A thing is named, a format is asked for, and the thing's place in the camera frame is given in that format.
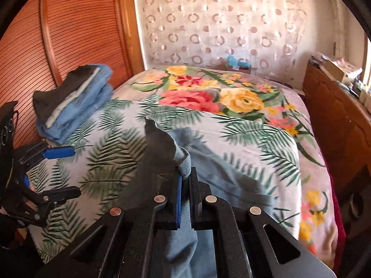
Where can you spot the person's left forearm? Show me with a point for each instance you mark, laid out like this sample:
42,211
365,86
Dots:
14,254

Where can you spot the floral patterned box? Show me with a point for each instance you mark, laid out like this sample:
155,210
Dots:
349,65

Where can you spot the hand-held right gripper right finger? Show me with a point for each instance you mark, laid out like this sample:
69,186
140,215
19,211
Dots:
195,205

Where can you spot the sheer curtain with circles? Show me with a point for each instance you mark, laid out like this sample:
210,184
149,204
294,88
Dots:
226,20

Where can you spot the pale blue folded garment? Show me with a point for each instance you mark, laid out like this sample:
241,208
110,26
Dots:
72,98

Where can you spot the white wrapped pipe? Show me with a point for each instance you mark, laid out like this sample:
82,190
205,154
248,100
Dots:
339,26

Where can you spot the dark grey folded garment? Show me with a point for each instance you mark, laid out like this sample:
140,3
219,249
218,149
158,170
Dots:
58,92

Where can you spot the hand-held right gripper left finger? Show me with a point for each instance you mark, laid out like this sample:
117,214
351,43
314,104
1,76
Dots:
179,202

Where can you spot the wooden cabinet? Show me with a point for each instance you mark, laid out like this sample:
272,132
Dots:
336,121

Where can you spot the dark red bed sheet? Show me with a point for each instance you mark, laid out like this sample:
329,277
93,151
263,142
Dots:
339,223

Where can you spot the wooden slatted wardrobe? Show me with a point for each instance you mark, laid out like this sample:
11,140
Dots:
72,29

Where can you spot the open cardboard box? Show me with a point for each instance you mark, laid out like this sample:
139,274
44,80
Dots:
334,71

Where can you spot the small cardboard box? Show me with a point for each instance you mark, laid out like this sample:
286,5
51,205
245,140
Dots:
246,71

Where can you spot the blue folded jeans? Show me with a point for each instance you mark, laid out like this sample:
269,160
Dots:
84,104

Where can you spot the floral printed blanket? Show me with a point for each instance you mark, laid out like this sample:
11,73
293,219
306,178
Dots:
237,113

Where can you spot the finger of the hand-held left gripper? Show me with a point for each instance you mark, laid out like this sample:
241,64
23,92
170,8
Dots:
59,152
62,194

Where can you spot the grey-blue t-shirt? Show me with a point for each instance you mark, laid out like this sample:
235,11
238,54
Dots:
220,173

